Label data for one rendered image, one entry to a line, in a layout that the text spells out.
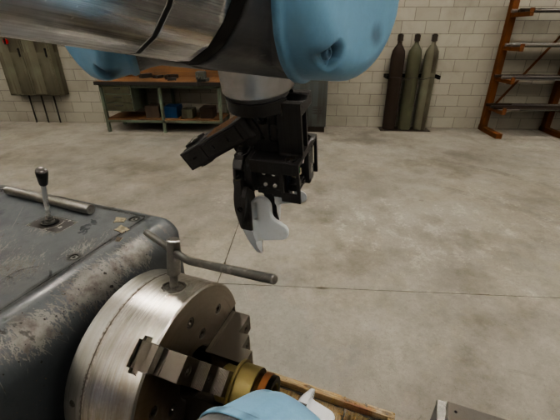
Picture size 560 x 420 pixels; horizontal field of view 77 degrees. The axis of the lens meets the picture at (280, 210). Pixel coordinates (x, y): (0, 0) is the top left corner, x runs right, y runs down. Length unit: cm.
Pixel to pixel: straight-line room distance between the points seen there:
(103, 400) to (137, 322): 11
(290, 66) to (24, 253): 69
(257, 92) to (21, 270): 54
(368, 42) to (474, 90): 745
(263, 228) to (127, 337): 27
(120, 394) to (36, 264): 29
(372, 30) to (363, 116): 697
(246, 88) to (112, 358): 42
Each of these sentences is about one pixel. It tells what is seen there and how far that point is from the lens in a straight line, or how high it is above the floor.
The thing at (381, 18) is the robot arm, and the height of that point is 162.
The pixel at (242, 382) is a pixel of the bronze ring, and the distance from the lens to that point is 63.
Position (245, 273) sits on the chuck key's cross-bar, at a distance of 44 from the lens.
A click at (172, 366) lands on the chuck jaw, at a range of 57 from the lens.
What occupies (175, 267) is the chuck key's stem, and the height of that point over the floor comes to 127.
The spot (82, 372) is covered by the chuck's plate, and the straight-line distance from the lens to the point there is 63.
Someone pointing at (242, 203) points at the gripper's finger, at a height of 144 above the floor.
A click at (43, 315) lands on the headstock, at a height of 124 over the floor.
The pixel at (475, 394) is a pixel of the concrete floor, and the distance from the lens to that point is 222.
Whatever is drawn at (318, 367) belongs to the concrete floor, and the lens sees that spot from 210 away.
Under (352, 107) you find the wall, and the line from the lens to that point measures 708.
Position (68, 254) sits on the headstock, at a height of 126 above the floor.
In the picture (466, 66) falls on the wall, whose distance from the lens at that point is 748.
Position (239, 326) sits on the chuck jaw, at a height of 111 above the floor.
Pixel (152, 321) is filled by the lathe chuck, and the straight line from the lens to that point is 58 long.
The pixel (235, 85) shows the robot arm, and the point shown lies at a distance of 35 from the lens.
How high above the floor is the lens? 161
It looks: 27 degrees down
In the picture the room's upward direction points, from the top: straight up
